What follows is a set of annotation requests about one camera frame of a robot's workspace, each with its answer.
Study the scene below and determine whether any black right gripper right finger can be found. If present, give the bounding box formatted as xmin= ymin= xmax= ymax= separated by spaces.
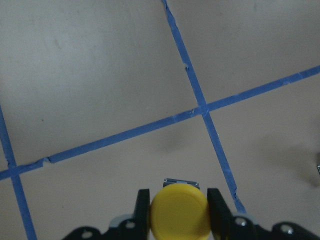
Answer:
xmin=207 ymin=188 xmax=233 ymax=240

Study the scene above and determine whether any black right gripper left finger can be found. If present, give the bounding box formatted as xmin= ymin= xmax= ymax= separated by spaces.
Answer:
xmin=133 ymin=189 xmax=150 ymax=240

